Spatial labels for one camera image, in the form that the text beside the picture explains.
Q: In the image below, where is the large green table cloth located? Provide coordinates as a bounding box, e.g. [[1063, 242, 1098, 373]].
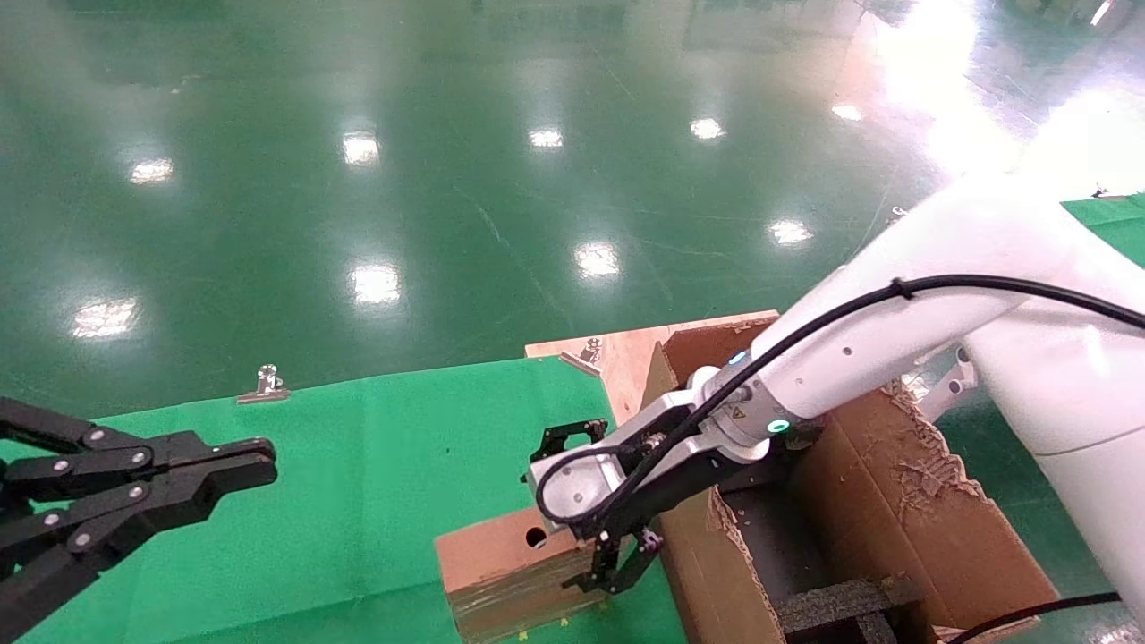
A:
[[0, 356, 690, 644]]

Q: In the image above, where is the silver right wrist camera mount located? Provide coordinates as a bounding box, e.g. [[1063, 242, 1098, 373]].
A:
[[526, 386, 725, 530]]

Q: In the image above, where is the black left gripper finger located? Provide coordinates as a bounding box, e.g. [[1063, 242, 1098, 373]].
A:
[[0, 472, 274, 641], [0, 398, 276, 502]]

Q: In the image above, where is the black foam insert block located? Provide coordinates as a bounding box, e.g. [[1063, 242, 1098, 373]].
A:
[[774, 577, 924, 644]]

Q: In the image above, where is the large open brown carton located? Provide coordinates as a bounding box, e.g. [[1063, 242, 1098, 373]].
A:
[[640, 313, 1061, 644]]

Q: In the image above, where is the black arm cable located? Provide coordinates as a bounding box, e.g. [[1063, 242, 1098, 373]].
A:
[[535, 273, 1145, 529], [946, 592, 1124, 644]]

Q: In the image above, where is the white table support bracket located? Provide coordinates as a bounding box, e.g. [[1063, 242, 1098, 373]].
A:
[[920, 344, 981, 423]]

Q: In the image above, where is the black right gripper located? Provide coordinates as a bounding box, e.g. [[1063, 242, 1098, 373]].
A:
[[521, 418, 781, 597]]

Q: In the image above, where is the small brown cardboard box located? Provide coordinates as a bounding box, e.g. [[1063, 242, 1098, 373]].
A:
[[436, 505, 663, 643]]

